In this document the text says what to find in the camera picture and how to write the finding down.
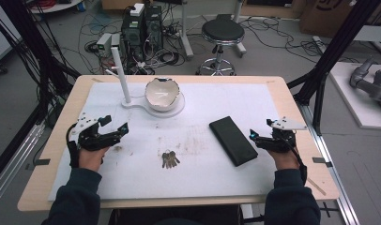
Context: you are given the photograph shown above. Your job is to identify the white table mat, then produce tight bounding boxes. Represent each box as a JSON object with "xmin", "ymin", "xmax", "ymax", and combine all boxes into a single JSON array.
[{"xmin": 47, "ymin": 81, "xmax": 303, "ymax": 203}]

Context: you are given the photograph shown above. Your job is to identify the white floor board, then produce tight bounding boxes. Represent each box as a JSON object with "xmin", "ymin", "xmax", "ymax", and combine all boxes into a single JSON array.
[{"xmin": 328, "ymin": 61, "xmax": 381, "ymax": 131}]

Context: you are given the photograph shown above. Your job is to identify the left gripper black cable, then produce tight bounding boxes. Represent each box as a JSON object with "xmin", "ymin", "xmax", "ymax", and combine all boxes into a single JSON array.
[{"xmin": 65, "ymin": 123, "xmax": 81, "ymax": 170}]

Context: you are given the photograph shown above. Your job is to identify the person's right hand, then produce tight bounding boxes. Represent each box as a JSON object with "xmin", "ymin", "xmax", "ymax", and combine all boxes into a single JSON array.
[{"xmin": 267, "ymin": 144, "xmax": 301, "ymax": 173}]

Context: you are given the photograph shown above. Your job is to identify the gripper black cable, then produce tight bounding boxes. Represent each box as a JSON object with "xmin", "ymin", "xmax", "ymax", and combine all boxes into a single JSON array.
[
  {"xmin": 287, "ymin": 142, "xmax": 309, "ymax": 186},
  {"xmin": 65, "ymin": 123, "xmax": 81, "ymax": 170}
]

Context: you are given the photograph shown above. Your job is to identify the black metal frame post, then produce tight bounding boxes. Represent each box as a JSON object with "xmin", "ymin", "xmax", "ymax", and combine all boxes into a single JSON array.
[
  {"xmin": 286, "ymin": 0, "xmax": 381, "ymax": 136},
  {"xmin": 0, "ymin": 0, "xmax": 82, "ymax": 129}
]

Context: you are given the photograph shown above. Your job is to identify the black round stool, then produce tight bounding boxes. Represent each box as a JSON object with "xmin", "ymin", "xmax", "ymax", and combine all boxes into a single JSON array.
[{"xmin": 195, "ymin": 18, "xmax": 246, "ymax": 77}]

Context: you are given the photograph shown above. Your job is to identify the person's left hand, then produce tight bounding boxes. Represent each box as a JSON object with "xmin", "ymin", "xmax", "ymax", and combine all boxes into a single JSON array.
[{"xmin": 77, "ymin": 144, "xmax": 111, "ymax": 173}]

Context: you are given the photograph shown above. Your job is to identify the black computer tower white top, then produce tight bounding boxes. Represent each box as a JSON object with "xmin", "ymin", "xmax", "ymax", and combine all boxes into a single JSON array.
[{"xmin": 120, "ymin": 2, "xmax": 146, "ymax": 62}]

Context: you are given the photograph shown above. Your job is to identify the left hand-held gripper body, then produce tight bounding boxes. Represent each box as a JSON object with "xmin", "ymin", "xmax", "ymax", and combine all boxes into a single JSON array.
[{"xmin": 69, "ymin": 112, "xmax": 118, "ymax": 153}]

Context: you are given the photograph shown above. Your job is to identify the bunch of metal keys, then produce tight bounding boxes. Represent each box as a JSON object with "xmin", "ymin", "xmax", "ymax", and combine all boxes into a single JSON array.
[{"xmin": 161, "ymin": 150, "xmax": 181, "ymax": 170}]

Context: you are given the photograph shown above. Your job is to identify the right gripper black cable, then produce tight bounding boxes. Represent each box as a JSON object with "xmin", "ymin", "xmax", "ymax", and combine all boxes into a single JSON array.
[{"xmin": 287, "ymin": 142, "xmax": 309, "ymax": 186}]

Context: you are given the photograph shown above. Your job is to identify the black tape strip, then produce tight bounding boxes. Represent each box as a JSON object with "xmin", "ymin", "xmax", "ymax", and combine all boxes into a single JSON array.
[
  {"xmin": 24, "ymin": 157, "xmax": 52, "ymax": 172},
  {"xmin": 312, "ymin": 157, "xmax": 334, "ymax": 169}
]

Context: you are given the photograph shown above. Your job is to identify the cardboard box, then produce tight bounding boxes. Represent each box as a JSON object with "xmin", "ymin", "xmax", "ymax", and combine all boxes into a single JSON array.
[{"xmin": 298, "ymin": 0, "xmax": 381, "ymax": 39}]

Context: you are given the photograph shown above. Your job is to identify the white shell-shaped bowl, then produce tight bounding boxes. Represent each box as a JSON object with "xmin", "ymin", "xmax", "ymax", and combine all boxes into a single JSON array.
[{"xmin": 144, "ymin": 77, "xmax": 181, "ymax": 113}]

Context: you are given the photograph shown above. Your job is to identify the black rectangular case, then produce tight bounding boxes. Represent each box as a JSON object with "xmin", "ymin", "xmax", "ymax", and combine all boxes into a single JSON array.
[{"xmin": 208, "ymin": 115, "xmax": 259, "ymax": 168}]

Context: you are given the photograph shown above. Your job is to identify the small grey box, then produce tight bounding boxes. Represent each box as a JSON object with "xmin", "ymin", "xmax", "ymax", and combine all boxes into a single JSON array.
[{"xmin": 96, "ymin": 32, "xmax": 114, "ymax": 54}]

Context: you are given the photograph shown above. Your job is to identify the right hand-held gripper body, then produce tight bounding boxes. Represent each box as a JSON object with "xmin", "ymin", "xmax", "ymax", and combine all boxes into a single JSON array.
[{"xmin": 267, "ymin": 116, "xmax": 309, "ymax": 155}]

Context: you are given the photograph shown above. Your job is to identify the white stand with pole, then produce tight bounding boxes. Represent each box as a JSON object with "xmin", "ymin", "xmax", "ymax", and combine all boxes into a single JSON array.
[{"xmin": 105, "ymin": 46, "xmax": 186, "ymax": 119}]

